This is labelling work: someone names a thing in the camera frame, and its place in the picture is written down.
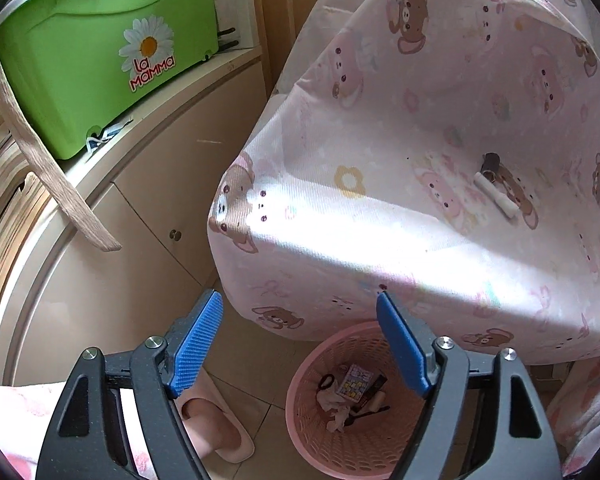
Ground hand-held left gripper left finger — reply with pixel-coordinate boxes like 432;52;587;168
35;289;224;480

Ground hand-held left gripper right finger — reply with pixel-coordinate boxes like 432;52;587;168
376;290;563;480

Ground black snack wrapper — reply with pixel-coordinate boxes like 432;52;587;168
362;372;388;401

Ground black plastic spoon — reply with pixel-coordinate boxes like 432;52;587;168
347;405;392;428

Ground white tissue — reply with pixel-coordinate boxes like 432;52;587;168
316;390;353;433

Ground pink plastic basket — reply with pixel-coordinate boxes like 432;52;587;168
286;322;481;478

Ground colourful printed packet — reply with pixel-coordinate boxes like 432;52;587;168
336;364;376;405

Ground pink slipper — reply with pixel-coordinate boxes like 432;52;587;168
180;372;255;462

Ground white tube marker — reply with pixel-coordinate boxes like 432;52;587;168
474;172;520;221

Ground cream cabinet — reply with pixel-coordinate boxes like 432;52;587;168
0;45;276;391

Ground pink fleece garment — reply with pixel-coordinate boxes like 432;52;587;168
0;382;146;480

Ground pink bear printed cloth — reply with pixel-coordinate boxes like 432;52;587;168
207;0;600;367

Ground green plastic storage box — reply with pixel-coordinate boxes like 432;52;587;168
0;0;220;161

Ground black metal bars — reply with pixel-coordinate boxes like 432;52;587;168
217;27;241;54

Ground beige fabric strap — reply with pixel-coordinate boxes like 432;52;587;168
0;55;122;253

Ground blue white cord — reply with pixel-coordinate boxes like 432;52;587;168
85;120;133;153

